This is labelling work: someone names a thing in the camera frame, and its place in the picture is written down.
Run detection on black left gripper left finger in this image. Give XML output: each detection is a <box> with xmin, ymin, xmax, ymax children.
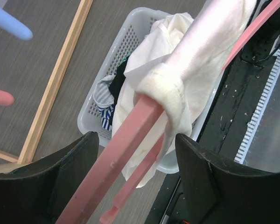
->
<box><xmin>0</xmin><ymin>132</ymin><xmax>99</xmax><ymax>224</ymax></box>

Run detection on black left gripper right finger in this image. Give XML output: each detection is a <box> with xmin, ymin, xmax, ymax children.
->
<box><xmin>175</xmin><ymin>134</ymin><xmax>280</xmax><ymax>224</ymax></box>

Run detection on pink hanger with striped top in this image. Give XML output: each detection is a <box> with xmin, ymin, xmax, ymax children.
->
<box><xmin>0</xmin><ymin>90</ymin><xmax>14</xmax><ymax>106</ymax></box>

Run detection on blue striped tank top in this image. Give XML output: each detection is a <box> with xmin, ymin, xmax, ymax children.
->
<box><xmin>92</xmin><ymin>73</ymin><xmax>116</xmax><ymax>131</ymax></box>

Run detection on pink hanger with white top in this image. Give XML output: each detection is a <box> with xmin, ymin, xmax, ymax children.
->
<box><xmin>57</xmin><ymin>0</ymin><xmax>280</xmax><ymax>224</ymax></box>

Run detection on black tank top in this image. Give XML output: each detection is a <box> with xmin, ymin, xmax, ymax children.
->
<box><xmin>108</xmin><ymin>63</ymin><xmax>128</xmax><ymax>126</ymax></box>

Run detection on white tank top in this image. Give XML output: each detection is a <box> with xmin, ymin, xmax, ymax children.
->
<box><xmin>112</xmin><ymin>0</ymin><xmax>256</xmax><ymax>179</ymax></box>

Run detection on light blue hanger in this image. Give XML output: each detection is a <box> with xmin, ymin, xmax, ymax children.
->
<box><xmin>0</xmin><ymin>8</ymin><xmax>33</xmax><ymax>41</ymax></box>

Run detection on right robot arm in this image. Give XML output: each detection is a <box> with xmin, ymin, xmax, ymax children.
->
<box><xmin>240</xmin><ymin>8</ymin><xmax>280</xmax><ymax>67</ymax></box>

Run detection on wooden clothes rack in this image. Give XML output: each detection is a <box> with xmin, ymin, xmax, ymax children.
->
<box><xmin>0</xmin><ymin>0</ymin><xmax>93</xmax><ymax>173</ymax></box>

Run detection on white plastic laundry basket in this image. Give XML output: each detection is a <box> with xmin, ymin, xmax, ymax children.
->
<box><xmin>77</xmin><ymin>7</ymin><xmax>223</xmax><ymax>174</ymax></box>

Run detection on white slotted cable duct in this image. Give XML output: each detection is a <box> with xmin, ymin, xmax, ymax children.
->
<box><xmin>234</xmin><ymin>49</ymin><xmax>280</xmax><ymax>164</ymax></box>

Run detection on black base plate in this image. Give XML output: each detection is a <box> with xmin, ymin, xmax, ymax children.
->
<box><xmin>154</xmin><ymin>0</ymin><xmax>280</xmax><ymax>224</ymax></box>

